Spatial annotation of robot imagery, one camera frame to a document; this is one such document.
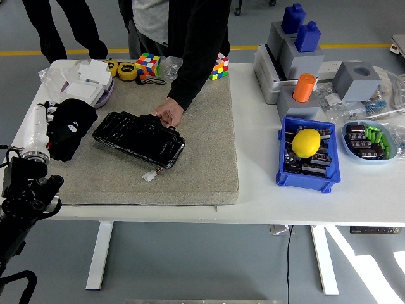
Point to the person's forearm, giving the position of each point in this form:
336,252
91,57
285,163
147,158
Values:
194,76

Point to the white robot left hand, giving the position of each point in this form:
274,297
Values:
37,130

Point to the silver box under table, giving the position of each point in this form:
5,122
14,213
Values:
280,229

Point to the black chair caster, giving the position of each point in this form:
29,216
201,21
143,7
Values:
238,12

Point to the clear bag of metal parts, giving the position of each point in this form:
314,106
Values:
332,101

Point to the black table control panel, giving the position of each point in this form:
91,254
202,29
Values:
375,230

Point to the grey block with round hole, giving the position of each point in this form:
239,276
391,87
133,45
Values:
354,84

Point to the colourful puzzle cube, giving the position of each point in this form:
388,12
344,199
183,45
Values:
219,68
148,65

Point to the light grey plastic case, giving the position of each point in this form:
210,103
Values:
264,76

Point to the bag of blue resistors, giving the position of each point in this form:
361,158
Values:
376,104

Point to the clear bag of screws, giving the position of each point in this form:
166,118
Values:
169,68

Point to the clear plastic bag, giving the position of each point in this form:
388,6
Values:
52,82
399,139

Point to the white table leg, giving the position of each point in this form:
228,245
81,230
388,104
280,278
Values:
99,253
324,259

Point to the person's hand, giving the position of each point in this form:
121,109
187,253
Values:
171,112

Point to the grey-brown mat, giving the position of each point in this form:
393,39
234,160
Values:
202,152

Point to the person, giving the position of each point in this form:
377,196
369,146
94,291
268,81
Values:
152,19
47,25

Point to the white cart with red part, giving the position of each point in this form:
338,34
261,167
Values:
398,46

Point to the yellow tape measure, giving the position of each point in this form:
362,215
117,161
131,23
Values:
112,67
127,71

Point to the blue plastic bin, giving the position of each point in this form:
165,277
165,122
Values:
332,171

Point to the white thin rod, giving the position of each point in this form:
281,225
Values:
389,112

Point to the black rag with white marks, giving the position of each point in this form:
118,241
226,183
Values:
74,115

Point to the white power strip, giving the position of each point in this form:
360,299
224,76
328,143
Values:
329,68

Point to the orange cylinder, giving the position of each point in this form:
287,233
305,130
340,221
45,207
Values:
304,88

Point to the white flat switch box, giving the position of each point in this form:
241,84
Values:
80,90

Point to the glossy black panel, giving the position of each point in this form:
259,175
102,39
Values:
139,142

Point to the light blue oval tray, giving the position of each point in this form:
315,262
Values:
368,160

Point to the blue plastic bottle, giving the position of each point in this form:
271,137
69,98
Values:
307,36
293,17

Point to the green battery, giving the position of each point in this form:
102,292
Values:
368,132
378,137
386,145

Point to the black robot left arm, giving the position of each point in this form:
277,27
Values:
25,196

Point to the yellow lemon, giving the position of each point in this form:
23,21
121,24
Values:
306,143

